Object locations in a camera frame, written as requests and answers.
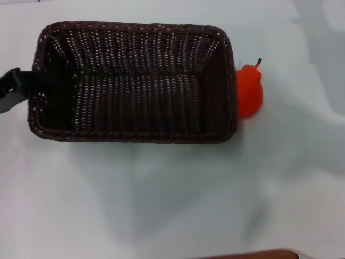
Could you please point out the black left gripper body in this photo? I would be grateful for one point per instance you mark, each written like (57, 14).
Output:
(8, 79)

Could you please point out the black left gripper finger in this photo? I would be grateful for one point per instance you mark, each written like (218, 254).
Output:
(45, 78)

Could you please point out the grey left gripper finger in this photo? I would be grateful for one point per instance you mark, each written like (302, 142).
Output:
(12, 101)

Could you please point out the dark brown woven basket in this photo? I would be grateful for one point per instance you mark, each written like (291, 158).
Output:
(140, 91)

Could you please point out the orange toy pear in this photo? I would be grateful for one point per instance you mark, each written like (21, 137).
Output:
(249, 93)

